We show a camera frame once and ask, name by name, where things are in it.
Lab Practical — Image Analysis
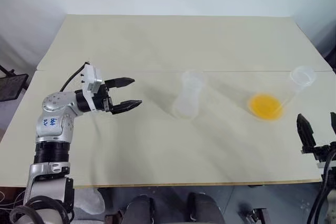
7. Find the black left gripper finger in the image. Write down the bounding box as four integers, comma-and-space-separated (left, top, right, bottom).
111, 99, 143, 115
104, 77, 135, 89

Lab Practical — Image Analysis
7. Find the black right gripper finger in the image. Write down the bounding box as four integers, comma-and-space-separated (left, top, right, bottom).
329, 112, 336, 144
296, 113, 316, 147

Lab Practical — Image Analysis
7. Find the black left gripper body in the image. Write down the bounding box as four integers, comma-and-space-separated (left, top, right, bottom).
91, 83, 114, 114

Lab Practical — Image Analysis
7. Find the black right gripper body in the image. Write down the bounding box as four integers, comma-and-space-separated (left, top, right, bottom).
300, 141, 336, 163

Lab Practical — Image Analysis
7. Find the clear cup with orange liquid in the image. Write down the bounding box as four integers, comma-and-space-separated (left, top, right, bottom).
247, 65, 317, 122

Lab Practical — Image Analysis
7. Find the black mesh stand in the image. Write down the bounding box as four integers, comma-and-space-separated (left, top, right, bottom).
0, 63, 29, 103

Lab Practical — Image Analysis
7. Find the white plastic bag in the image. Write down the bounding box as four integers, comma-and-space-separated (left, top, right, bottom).
76, 186, 106, 216

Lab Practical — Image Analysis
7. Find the dark rounded shape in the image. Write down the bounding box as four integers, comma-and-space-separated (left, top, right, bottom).
186, 191, 226, 224
125, 194, 156, 224

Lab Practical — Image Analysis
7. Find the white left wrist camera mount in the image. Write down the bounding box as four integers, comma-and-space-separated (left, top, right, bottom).
80, 62, 106, 111

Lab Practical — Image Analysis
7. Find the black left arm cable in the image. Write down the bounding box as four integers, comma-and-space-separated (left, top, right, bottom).
59, 62, 89, 92

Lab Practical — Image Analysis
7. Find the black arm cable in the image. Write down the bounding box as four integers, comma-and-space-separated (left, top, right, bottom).
309, 149, 336, 224
59, 62, 89, 92

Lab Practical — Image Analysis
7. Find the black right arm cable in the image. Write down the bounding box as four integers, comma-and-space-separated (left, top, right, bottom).
309, 149, 336, 224

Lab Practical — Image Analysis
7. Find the small black bracket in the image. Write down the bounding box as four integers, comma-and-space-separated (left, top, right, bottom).
245, 207, 269, 224

